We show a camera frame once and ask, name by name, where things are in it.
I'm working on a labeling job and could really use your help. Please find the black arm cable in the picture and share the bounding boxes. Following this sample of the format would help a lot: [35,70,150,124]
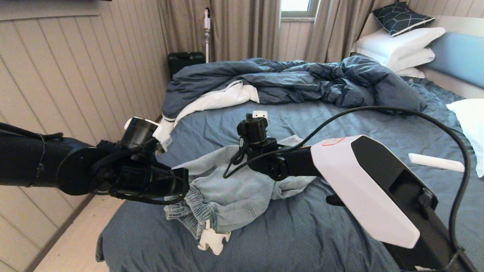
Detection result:
[108,181,189,206]
[223,106,471,272]

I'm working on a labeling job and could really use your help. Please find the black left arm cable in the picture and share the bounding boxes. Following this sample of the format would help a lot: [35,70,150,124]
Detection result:
[108,181,189,206]

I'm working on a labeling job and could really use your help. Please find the white flat bar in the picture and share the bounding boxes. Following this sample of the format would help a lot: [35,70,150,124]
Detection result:
[408,153,465,173]

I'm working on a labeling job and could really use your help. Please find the white stick vacuum cleaner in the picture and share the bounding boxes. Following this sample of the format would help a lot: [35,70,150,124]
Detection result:
[203,8,211,63]

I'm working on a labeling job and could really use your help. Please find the dark patterned cushion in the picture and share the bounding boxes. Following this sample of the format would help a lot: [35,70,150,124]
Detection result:
[372,2,435,37]

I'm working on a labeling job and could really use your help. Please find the light blue denim shorts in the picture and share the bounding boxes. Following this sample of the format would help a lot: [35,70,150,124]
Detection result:
[164,135,317,255]

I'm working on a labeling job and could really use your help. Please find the white bed linen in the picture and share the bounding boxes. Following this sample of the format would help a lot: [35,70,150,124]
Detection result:
[158,80,260,146]

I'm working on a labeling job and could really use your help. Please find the beige curtain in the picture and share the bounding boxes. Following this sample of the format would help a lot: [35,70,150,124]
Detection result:
[304,0,397,63]
[157,0,281,63]

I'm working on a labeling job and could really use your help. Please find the grey framed window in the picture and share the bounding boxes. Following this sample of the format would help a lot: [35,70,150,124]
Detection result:
[281,0,320,21]

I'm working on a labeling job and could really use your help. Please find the large white pillow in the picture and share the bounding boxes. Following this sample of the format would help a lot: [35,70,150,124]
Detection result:
[352,27,447,66]

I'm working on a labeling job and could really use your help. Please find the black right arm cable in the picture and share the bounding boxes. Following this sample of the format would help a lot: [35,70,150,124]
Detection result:
[223,106,471,272]

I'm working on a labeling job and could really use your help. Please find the dark blue crumpled duvet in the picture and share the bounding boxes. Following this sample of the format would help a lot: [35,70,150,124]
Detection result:
[162,56,428,119]

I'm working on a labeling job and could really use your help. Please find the beige bed headboard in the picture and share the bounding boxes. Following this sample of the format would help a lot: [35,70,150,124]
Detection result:
[359,12,484,99]

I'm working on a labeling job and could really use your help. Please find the bed with blue sheet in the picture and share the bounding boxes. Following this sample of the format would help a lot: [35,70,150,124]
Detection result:
[95,77,484,272]

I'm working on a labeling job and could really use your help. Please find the black hard case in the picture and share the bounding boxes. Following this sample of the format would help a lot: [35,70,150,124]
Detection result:
[168,52,206,79]

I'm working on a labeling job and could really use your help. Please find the light blue headboard pad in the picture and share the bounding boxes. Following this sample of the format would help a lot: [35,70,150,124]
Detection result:
[425,32,484,89]

